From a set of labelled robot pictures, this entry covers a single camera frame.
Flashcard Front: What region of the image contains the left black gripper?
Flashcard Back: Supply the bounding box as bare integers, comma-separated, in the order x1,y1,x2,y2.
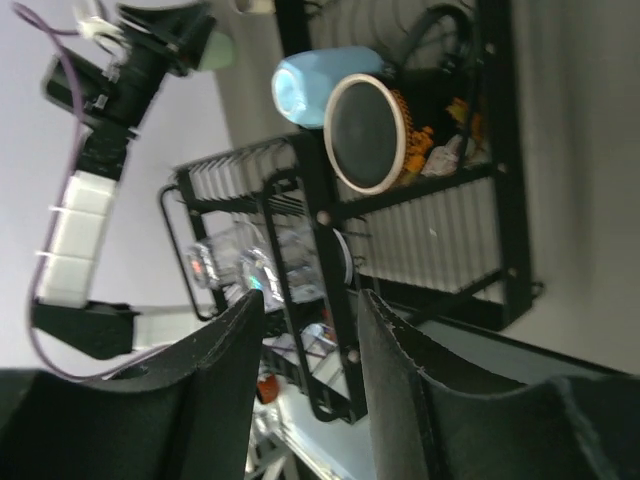
117,1,215,100

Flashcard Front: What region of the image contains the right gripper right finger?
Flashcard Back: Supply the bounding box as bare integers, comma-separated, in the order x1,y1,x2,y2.
358,290,639,479

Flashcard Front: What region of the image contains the black wire dish rack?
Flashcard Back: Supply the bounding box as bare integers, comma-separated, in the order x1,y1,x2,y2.
172,1,536,423

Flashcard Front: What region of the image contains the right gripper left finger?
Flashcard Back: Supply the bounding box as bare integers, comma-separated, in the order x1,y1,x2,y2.
1,290,264,479

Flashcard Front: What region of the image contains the light blue ceramic mug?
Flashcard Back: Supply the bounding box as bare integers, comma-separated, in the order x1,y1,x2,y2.
271,46,384,129

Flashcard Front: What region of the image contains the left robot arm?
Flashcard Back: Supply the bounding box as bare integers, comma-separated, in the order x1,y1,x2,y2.
29,1,216,360

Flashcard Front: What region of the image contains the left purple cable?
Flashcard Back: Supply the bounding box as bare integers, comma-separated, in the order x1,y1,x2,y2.
12,2,171,384

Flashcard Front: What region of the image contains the red and black skull mug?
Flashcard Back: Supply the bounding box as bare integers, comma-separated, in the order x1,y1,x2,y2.
323,4,486,195

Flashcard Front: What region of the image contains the small clear glass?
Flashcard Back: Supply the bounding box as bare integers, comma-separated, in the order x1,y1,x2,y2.
185,222,263,289
239,224,326,311

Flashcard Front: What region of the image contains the mint green plastic cup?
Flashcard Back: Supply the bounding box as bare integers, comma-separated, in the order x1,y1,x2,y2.
197,30,235,72

